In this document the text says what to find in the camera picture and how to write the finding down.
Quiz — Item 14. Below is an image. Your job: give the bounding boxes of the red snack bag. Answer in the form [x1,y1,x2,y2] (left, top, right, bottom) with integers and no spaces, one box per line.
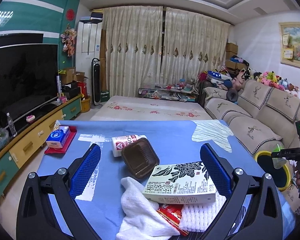
[157,204,189,236]

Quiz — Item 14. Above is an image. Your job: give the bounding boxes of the white cloth towel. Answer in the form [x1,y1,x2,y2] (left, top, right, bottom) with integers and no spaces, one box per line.
[116,177,180,239]

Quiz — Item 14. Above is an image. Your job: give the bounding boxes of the white red label bottle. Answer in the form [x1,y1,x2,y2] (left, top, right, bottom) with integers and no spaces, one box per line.
[111,134,147,158]

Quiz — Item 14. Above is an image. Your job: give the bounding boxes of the brown plastic tray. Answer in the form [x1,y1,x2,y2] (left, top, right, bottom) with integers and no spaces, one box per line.
[122,138,160,179]

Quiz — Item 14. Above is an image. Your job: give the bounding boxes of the yellow rim black trash bin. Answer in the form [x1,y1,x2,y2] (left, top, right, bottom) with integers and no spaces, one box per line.
[254,151,291,192]

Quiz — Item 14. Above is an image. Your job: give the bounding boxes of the beige sectional sofa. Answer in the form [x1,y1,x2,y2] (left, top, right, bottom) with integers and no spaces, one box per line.
[202,79,300,213]

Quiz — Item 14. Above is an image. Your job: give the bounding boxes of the wooden tv cabinet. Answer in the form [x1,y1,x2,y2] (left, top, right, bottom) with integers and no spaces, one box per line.
[0,95,81,198]

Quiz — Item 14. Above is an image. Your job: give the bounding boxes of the blue tissue pack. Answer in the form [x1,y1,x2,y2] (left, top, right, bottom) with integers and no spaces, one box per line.
[46,126,70,149]

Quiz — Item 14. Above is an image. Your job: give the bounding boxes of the clear water bottle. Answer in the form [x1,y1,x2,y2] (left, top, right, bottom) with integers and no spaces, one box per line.
[6,113,17,137]

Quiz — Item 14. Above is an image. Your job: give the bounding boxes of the book with leaf cover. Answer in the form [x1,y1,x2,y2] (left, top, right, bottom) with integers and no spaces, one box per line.
[142,161,217,205]

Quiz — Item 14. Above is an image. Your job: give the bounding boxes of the red tray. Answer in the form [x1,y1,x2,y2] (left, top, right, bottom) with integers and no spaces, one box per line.
[44,126,77,154]

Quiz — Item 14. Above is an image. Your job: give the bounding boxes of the pile of plush toys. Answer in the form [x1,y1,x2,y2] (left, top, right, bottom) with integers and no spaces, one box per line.
[198,68,300,98]

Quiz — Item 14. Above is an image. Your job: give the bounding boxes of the framed flower painting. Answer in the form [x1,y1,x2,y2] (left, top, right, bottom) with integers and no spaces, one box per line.
[279,22,300,68]

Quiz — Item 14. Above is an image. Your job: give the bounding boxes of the blue star tablecloth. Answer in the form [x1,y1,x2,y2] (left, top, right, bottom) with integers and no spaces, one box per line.
[37,119,297,240]

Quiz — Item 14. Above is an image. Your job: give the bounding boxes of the stacked cardboard boxes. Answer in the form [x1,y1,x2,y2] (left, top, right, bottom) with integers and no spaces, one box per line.
[225,43,249,70]

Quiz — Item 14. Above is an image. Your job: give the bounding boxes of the floral floor mattress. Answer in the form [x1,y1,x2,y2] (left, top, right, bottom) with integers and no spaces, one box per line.
[90,95,211,121]

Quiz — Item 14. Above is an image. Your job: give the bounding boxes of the low glass toy shelf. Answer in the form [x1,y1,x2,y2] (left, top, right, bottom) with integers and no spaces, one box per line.
[138,85,199,102]

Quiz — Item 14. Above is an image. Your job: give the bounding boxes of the black flat television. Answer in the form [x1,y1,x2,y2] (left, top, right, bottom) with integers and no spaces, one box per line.
[0,34,58,130]

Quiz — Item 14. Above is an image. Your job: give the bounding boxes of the black tower fan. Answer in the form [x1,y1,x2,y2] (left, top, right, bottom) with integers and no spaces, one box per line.
[91,58,102,108]

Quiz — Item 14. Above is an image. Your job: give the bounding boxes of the artificial flower decoration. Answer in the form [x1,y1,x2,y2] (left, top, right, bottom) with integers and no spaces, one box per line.
[61,24,77,57]

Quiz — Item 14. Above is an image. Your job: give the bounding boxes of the beige embroidered curtains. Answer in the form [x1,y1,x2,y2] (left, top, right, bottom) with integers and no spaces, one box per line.
[102,6,230,97]

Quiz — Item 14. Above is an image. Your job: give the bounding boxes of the white standing air conditioner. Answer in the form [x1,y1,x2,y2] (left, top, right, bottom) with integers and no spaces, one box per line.
[75,17,103,81]

